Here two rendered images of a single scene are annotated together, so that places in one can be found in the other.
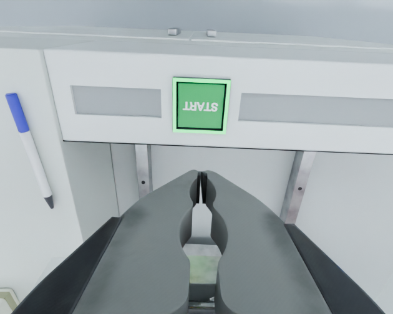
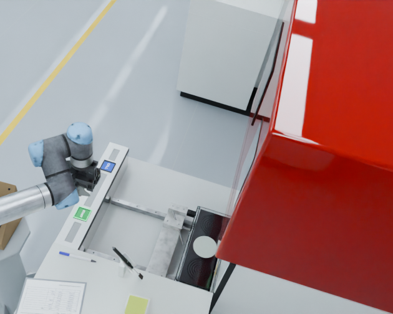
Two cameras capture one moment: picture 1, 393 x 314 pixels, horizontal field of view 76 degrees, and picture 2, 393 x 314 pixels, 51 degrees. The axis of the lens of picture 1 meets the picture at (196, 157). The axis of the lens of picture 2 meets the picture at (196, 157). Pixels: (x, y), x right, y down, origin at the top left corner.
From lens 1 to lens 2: 1.54 m
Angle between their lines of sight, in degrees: 49
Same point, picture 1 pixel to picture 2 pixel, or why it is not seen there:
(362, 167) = (138, 188)
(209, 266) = (164, 242)
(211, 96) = (80, 210)
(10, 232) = (101, 283)
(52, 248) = (113, 273)
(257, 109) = (89, 203)
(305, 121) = (97, 194)
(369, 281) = (206, 187)
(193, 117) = (84, 215)
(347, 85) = not seen: hidden behind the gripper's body
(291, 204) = (143, 210)
